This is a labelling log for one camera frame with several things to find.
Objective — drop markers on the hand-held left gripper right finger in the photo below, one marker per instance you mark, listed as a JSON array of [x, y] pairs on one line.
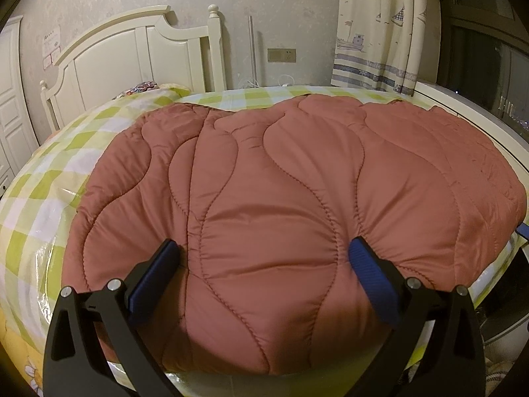
[[374, 281]]

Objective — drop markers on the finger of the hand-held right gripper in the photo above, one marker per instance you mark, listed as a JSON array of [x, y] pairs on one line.
[[523, 231]]

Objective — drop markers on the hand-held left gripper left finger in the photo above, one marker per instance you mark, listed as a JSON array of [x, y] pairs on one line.
[[155, 281]]

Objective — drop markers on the pink quilted blanket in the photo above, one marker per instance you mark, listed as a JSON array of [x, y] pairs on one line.
[[289, 215]]

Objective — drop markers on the yellow checked bed sheet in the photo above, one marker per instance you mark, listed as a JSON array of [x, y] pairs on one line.
[[41, 198]]

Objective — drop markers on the yellow daisy print blanket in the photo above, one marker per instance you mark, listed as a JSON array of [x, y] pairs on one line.
[[24, 364]]

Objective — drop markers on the pale yellow pillow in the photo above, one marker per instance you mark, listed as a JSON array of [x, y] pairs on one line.
[[173, 90]]

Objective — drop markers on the floral embroidered pillow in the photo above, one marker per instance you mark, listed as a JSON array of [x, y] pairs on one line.
[[138, 89]]

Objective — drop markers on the dark window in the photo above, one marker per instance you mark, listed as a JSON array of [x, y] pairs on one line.
[[487, 41]]

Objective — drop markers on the cream wooden headboard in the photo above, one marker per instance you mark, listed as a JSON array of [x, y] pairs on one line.
[[124, 58]]

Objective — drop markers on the white wardrobe door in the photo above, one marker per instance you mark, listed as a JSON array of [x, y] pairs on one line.
[[14, 103]]

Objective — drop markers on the boat print striped curtain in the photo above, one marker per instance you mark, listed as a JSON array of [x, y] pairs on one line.
[[380, 29]]

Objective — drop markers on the wall switch socket panel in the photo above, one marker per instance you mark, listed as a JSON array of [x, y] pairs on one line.
[[282, 55]]

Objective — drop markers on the paper wall notice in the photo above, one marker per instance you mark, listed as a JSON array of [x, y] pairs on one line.
[[51, 45]]

